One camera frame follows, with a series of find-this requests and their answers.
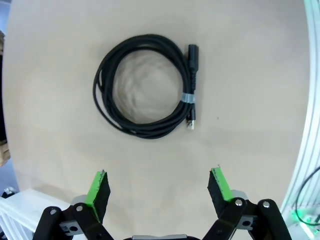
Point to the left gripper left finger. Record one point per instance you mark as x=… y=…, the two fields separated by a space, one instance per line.
x=98 y=197

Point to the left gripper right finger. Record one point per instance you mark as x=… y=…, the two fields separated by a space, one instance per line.
x=220 y=197

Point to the person's right hand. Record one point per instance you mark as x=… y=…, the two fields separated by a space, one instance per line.
x=3 y=155

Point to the person's left hand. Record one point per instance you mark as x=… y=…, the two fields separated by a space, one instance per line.
x=1 y=41

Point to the person in black t-shirt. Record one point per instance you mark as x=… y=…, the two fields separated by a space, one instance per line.
x=2 y=100

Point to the aluminium profile table frame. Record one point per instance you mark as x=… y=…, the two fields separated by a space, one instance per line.
x=313 y=75

